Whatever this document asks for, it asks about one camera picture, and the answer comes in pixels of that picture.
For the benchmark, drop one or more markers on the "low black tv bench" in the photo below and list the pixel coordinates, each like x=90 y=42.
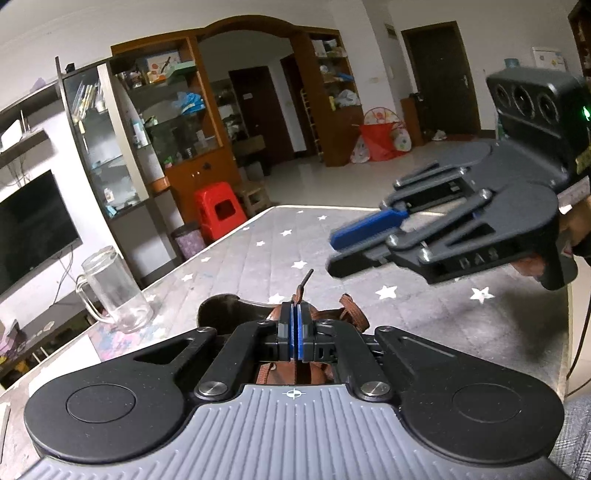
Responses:
x=43 y=336

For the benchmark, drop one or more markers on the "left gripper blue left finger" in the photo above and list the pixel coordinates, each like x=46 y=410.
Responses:
x=240 y=355

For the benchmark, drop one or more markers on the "purple waste bin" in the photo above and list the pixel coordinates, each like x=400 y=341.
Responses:
x=189 y=239

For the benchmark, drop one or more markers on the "grey star tablecloth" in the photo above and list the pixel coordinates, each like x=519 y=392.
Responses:
x=497 y=315

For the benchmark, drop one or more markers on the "right hand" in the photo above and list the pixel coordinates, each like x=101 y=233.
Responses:
x=577 y=223

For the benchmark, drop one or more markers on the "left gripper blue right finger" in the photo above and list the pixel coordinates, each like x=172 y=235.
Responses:
x=333 y=351

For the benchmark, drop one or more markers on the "black wall television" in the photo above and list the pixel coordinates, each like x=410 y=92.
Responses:
x=35 y=226

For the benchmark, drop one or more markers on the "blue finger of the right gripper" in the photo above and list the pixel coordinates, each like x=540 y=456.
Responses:
x=366 y=228

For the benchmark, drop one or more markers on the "red plastic stool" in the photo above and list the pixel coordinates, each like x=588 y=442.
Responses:
x=218 y=211

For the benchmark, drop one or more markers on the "brown leather shoe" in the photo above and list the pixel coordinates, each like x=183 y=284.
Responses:
x=225 y=312

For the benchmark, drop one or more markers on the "clear glass mug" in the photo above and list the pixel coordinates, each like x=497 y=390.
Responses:
x=111 y=294

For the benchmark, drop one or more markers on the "small wooden stool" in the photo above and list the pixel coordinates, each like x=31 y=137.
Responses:
x=253 y=197

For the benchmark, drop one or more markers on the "wooden display cabinet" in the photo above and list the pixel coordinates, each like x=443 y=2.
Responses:
x=194 y=149

